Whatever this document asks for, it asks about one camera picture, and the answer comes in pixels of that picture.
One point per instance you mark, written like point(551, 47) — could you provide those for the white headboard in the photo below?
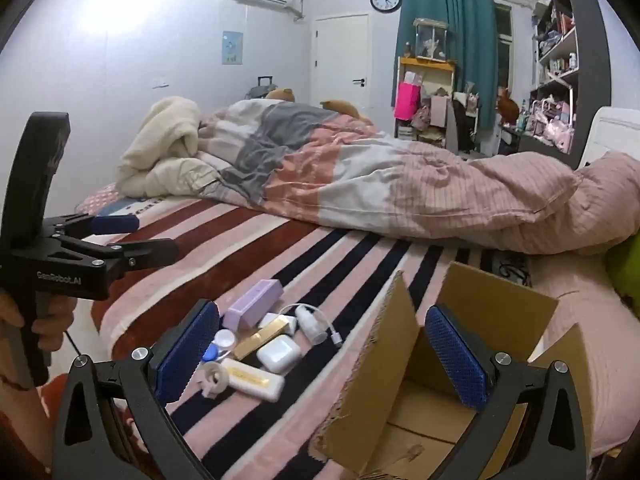
point(615, 130)

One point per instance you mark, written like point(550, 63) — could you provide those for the pale pink bag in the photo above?
point(439, 110)

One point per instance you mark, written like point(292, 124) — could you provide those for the beige tape roll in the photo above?
point(212, 375)

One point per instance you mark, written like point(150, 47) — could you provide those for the dark grey bookshelf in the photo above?
point(595, 60)

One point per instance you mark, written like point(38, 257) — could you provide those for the striped red pink blanket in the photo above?
point(300, 260)

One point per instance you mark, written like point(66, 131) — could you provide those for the white box with gold label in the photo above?
point(260, 385)

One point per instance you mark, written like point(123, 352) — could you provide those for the dotted pink pillow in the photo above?
point(100, 200)

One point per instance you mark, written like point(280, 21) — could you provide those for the cream fleece blanket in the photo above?
point(165, 150)

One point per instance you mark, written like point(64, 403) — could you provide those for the pink plastic bag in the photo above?
point(559, 132)

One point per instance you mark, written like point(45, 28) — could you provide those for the pink grey white quilt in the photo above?
point(400, 185)

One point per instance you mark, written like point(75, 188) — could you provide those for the white earbuds case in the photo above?
point(277, 352)

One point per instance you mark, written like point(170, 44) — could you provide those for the purple rectangular box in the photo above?
point(255, 302)

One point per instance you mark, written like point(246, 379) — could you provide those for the small white bottle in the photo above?
point(310, 325)

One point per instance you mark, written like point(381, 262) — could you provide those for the white blue contact lens case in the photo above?
point(225, 340)

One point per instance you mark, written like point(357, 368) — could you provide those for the small white box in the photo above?
point(270, 320)

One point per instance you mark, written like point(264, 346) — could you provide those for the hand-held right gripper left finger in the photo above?
point(187, 355)

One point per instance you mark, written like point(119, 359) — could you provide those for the brown plush toy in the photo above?
point(280, 94)
point(340, 106)

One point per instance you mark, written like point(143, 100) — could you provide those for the black chair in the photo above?
point(465, 125)

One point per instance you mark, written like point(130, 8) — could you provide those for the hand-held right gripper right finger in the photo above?
point(457, 360)

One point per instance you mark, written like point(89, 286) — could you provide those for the yellow white shelf rack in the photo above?
point(425, 62)

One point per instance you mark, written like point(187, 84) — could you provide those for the teal curtain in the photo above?
point(470, 35)

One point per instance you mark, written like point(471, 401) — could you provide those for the clear plastic wrapped item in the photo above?
point(336, 337)

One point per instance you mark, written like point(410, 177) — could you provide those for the green pillow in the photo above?
point(625, 270)

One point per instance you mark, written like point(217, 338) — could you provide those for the brown cardboard box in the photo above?
point(415, 410)

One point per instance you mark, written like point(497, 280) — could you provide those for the small blue wall poster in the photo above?
point(232, 47)

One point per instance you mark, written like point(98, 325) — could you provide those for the person's left hand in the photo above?
point(57, 320)

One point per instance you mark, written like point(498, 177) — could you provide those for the person's left forearm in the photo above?
point(20, 435)

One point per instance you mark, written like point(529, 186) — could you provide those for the white door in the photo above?
point(340, 60)

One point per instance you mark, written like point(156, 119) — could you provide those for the brown round vase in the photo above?
point(509, 106)

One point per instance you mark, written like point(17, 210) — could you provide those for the gold bar box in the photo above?
point(260, 340)

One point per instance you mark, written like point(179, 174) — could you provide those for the grey suitcase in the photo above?
point(257, 91)

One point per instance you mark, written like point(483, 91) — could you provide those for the glass display case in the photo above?
point(430, 40)

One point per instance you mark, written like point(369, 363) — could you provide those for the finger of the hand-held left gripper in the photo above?
point(150, 250)
point(117, 224)

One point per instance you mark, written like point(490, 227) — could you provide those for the bright pink bag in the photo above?
point(406, 102)

